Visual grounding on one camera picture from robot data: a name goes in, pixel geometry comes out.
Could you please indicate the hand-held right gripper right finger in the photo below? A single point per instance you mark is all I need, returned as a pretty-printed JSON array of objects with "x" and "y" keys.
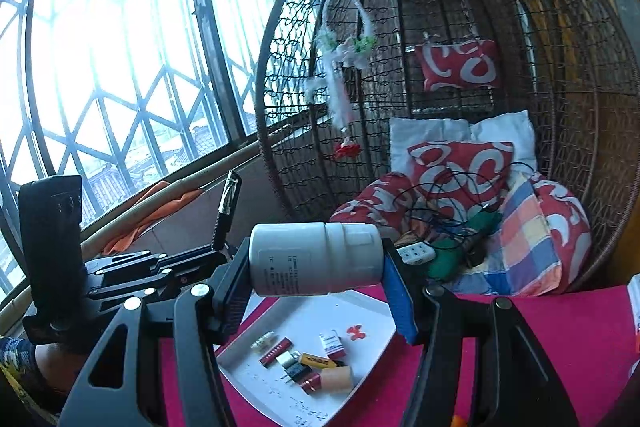
[{"x": 400, "y": 302}]

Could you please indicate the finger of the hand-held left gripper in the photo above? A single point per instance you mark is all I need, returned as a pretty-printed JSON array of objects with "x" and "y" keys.
[
  {"x": 150, "y": 287},
  {"x": 190, "y": 259}
]

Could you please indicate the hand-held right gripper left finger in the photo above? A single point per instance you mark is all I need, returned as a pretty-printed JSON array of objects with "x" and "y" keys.
[{"x": 232, "y": 297}]

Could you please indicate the small dropper bottle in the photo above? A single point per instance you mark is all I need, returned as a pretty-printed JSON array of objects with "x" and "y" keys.
[{"x": 263, "y": 341}]

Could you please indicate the black pen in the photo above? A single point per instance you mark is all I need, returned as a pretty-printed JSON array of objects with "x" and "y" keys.
[{"x": 227, "y": 202}]

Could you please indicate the white plastic bottle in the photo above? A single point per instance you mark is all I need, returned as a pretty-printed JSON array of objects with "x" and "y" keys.
[{"x": 315, "y": 259}]

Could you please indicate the yellow lighter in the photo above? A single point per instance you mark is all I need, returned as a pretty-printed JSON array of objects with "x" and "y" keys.
[{"x": 317, "y": 360}]

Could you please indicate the white shallow tray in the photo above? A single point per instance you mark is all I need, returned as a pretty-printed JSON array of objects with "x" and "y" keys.
[{"x": 360, "y": 399}]

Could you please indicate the person's left forearm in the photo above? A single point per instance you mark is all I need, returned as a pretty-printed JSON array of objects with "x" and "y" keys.
[{"x": 30, "y": 372}]

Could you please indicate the white power strip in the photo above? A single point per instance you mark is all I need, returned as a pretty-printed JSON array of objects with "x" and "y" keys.
[{"x": 415, "y": 253}]

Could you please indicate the orange cloth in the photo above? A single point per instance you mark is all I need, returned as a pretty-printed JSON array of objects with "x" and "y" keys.
[{"x": 150, "y": 212}]

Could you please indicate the green plush object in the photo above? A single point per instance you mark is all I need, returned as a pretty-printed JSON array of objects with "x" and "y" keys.
[{"x": 450, "y": 257}]

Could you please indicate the small red white box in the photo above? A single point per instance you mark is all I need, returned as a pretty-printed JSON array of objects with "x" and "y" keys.
[{"x": 331, "y": 343}]

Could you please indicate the brown tape roll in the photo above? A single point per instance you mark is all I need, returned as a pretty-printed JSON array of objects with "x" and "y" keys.
[{"x": 337, "y": 378}]

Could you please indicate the black charger plug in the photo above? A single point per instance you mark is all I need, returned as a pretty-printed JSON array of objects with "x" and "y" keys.
[{"x": 297, "y": 375}]

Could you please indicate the red white patterned cushion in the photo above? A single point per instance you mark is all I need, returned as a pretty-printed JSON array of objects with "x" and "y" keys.
[
  {"x": 565, "y": 222},
  {"x": 375, "y": 202}
]

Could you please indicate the plaid cushion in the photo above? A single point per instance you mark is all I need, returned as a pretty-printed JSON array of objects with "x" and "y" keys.
[{"x": 525, "y": 247}]

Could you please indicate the red white square cushion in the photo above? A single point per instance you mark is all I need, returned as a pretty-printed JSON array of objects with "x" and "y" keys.
[{"x": 460, "y": 177}]

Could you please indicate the red tablecloth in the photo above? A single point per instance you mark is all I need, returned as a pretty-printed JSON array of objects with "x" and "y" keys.
[{"x": 550, "y": 337}]

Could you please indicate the white pillow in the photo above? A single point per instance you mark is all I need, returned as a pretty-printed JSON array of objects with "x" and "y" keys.
[
  {"x": 505, "y": 127},
  {"x": 425, "y": 132}
]

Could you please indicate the barred window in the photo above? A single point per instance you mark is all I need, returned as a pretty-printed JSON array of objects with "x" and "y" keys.
[{"x": 125, "y": 32}]

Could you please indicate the small red white hanging cushion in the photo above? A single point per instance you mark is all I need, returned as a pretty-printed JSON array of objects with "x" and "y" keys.
[{"x": 457, "y": 64}]

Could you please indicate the white dreamcatcher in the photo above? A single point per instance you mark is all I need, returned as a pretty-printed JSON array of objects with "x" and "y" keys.
[{"x": 340, "y": 57}]

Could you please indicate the wicker hanging chair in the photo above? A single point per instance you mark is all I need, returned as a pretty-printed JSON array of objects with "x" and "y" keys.
[{"x": 575, "y": 82}]

